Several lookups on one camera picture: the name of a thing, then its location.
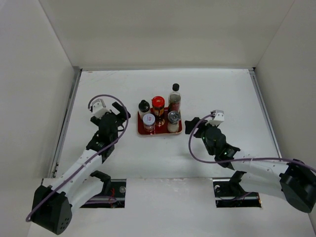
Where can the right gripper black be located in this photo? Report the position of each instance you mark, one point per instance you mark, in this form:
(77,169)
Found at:
(191,124)

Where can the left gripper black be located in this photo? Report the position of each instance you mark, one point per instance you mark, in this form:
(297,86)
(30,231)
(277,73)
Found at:
(122,116)

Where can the silver lid white shaker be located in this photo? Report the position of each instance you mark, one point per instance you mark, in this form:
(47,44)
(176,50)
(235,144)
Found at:
(173,121)

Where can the black cap white bottle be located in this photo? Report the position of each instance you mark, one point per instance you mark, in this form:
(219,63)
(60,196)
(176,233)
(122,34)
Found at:
(143,108)

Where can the white lid paste jar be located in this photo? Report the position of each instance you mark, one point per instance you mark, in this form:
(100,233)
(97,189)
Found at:
(149,121)

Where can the tall dark sauce bottle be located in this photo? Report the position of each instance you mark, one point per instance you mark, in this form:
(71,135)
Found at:
(174,99)

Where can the red lid chili sauce jar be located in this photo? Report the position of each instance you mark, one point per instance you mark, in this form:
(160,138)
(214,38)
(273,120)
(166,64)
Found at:
(158,104)

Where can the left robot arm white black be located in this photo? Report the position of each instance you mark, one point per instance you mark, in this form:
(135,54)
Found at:
(54,205)

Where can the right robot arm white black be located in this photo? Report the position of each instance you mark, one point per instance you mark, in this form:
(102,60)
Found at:
(287,179)

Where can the red rectangular tray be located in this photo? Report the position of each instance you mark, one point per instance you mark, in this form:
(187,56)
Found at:
(159,130)

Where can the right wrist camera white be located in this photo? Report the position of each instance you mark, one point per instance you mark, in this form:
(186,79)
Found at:
(217,117)

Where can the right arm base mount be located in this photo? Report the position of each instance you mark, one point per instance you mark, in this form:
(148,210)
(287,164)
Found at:
(229,193)

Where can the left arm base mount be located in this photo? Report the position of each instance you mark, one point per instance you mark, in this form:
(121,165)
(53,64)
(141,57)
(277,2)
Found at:
(112,194)

